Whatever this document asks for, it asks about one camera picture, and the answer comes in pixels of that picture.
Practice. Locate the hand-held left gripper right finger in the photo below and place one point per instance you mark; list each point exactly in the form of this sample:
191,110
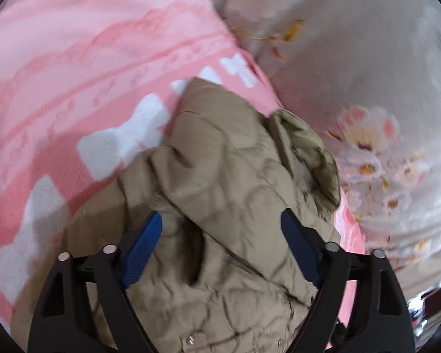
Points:
300,244

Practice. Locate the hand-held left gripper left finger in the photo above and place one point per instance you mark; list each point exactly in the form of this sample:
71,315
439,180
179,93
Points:
144,244

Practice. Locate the tan puffer jacket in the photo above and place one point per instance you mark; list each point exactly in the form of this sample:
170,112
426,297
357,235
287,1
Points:
224,191

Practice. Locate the pink blanket with white bows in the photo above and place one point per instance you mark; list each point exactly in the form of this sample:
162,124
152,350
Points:
77,73

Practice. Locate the grey floral quilt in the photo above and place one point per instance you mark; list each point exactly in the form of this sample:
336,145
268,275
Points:
352,62

